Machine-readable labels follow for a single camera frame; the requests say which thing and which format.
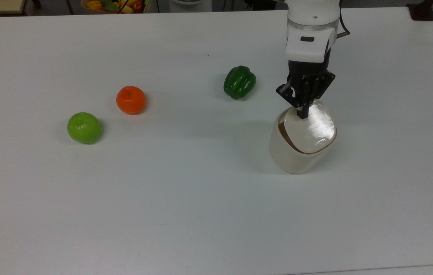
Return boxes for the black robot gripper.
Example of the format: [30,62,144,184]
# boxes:
[276,60,336,119]

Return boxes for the basket of toy fruit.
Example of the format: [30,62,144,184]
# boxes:
[81,0,150,15]

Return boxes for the green apple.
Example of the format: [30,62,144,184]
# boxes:
[67,112,103,145]

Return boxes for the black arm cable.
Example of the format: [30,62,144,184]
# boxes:
[336,11,351,39]

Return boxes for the cream garbage bin lid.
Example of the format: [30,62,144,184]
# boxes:
[279,101,337,154]

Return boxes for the orange mandarin fruit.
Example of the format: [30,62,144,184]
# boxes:
[116,86,146,115]

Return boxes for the cream garbage bin body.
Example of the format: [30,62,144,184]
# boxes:
[269,101,338,175]

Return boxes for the white round container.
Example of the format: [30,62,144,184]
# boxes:
[169,0,212,13]

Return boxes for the green bell pepper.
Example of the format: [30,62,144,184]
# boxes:
[223,65,257,100]

